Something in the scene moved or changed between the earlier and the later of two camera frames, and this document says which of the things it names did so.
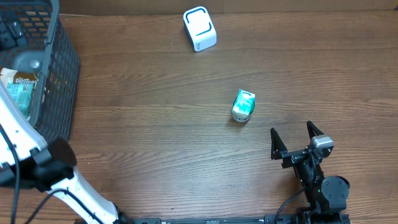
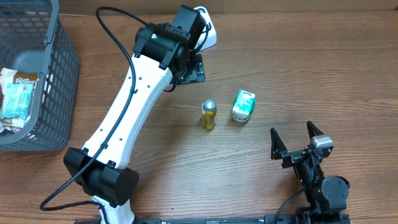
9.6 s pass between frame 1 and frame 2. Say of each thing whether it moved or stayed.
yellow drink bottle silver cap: moved
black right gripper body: stayed
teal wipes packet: stayed
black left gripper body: moved
